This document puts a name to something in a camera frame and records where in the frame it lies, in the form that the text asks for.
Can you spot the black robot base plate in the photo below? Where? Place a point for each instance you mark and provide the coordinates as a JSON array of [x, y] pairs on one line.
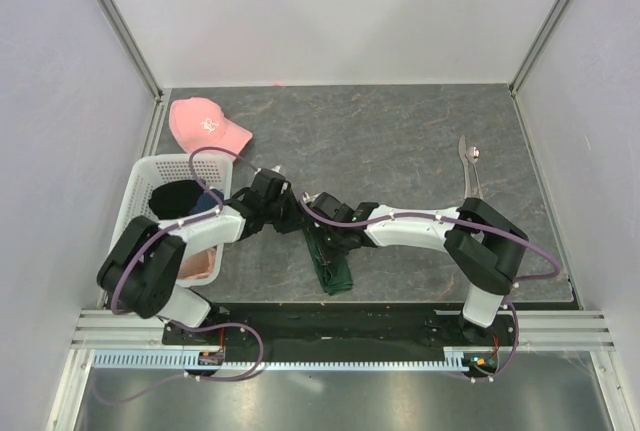
[[424, 324]]

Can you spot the peach cloth in basket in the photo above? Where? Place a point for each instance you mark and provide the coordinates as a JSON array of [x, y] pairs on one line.
[[198, 266]]

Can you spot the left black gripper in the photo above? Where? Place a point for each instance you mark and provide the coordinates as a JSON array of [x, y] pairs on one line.
[[296, 217]]

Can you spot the dark green cloth napkin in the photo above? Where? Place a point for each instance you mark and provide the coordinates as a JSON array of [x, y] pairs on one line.
[[330, 265]]

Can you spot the white perforated plastic basket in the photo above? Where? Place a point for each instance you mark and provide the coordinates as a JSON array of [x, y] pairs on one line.
[[149, 173]]

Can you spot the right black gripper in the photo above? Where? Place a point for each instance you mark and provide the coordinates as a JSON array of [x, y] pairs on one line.
[[319, 231]]

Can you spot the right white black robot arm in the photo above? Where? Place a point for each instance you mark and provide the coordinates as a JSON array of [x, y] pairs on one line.
[[487, 247]]

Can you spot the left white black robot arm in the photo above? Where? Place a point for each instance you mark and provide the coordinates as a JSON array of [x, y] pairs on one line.
[[140, 274]]

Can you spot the left aluminium frame post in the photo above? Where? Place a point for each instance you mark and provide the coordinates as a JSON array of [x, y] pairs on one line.
[[133, 51]]

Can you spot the black cloth in basket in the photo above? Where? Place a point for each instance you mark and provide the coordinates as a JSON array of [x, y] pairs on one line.
[[175, 199]]

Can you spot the right aluminium frame post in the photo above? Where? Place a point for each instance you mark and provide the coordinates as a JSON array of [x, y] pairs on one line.
[[539, 43]]

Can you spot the aluminium frame post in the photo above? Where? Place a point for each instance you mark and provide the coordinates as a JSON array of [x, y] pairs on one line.
[[539, 43], [133, 51]]

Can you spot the navy blue cloth in basket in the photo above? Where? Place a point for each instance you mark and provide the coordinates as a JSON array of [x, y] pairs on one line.
[[207, 201]]

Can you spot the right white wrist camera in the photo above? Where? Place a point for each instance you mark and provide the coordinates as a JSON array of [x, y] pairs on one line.
[[306, 198]]

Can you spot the pink baseball cap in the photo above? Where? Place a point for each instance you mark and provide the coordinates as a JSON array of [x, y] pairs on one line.
[[199, 122]]

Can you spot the light blue slotted cable duct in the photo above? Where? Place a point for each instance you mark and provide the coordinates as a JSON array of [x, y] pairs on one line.
[[446, 361]]

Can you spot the silver spoon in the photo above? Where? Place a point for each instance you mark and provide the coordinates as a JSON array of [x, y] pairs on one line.
[[472, 155]]

